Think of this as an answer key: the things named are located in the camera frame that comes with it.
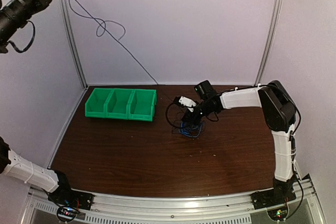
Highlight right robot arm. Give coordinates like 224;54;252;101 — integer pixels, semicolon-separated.
175;80;299;204

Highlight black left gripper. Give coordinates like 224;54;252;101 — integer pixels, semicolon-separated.
0;0;63;45

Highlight aluminium front rail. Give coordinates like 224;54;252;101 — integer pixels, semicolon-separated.
25;176;323;224

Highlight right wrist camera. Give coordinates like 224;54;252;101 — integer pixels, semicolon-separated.
173;96;197;112

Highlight dark blue pulled cable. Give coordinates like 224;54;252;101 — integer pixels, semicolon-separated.
62;0;158;84

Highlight green plastic bin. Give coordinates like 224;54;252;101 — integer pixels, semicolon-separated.
129;89;157;122
85;88;113;119
106;88;133;120

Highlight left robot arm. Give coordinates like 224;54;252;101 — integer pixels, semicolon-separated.
1;0;76;205

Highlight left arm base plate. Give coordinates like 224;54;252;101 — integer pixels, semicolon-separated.
47;190;93;210

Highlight green plastic bin left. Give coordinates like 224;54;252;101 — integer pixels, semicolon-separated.
85;88;113;119

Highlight right aluminium frame post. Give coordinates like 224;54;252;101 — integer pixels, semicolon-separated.
254;0;283;85

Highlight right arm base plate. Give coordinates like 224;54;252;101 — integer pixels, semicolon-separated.
250;188;296;210

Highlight blue and brown cables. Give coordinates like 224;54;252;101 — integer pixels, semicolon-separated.
171;112;207;140

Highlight green plastic bin middle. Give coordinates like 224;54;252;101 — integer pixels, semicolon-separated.
106;88;133;120

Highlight green plastic bin right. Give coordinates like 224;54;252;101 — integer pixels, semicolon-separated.
129;89;157;122

